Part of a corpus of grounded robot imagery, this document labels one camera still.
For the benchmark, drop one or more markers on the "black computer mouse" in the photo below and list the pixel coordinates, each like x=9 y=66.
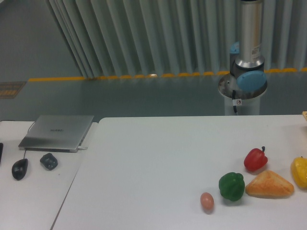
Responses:
x=19 y=169

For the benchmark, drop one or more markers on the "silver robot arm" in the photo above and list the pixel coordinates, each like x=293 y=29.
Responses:
x=248 y=65

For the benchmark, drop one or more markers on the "triangular toy bread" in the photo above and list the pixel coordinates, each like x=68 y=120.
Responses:
x=269 y=184

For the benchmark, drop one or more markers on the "wooden basket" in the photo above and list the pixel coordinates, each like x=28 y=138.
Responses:
x=304 y=114

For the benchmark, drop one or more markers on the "grey pleated curtain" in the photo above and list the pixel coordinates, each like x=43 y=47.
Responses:
x=142 y=37

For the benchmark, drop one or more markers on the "brown toy egg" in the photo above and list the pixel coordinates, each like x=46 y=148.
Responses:
x=207 y=201

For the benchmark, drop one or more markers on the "silver closed laptop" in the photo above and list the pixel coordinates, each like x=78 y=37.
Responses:
x=58 y=133

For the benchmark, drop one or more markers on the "green toy bell pepper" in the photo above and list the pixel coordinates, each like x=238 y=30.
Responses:
x=232 y=186

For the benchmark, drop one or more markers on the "red toy bell pepper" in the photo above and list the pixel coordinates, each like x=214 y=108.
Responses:
x=255 y=159

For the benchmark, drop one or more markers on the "dark grey small gadget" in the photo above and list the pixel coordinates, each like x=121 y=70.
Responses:
x=49 y=161

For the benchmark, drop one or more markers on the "yellow toy bell pepper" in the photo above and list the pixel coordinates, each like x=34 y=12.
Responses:
x=299 y=171

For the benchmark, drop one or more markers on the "black device at edge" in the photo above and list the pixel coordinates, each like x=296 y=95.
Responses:
x=1 y=151

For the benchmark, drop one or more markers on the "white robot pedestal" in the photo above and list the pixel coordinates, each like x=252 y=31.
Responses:
x=242 y=95

